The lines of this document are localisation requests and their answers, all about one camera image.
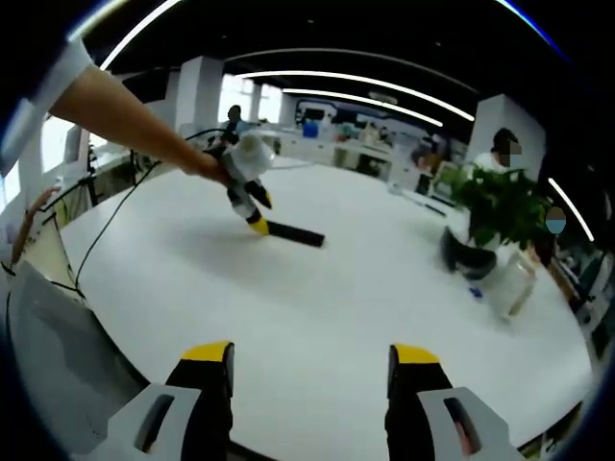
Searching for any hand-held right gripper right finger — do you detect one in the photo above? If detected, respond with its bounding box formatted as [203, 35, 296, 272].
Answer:
[383, 342, 526, 461]

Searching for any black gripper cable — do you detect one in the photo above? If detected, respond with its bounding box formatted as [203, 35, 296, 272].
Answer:
[75, 128, 228, 300]

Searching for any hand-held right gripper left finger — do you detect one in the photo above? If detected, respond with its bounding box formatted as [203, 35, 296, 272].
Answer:
[108, 340, 236, 461]

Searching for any black tripod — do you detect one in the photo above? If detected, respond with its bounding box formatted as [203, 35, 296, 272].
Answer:
[80, 142, 101, 208]

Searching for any clear glass jar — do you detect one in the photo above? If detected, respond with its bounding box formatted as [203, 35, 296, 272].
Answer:
[486, 248, 538, 322]

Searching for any grey mesh office chair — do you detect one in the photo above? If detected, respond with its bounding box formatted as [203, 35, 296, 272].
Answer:
[0, 260, 151, 461]

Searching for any dark plant pot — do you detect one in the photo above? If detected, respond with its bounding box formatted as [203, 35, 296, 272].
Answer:
[439, 225, 499, 280]

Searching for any black remote control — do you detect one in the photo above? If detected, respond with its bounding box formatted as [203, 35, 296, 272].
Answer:
[265, 219, 327, 250]

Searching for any green potted plant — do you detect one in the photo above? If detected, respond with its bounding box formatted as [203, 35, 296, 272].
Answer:
[438, 161, 553, 252]

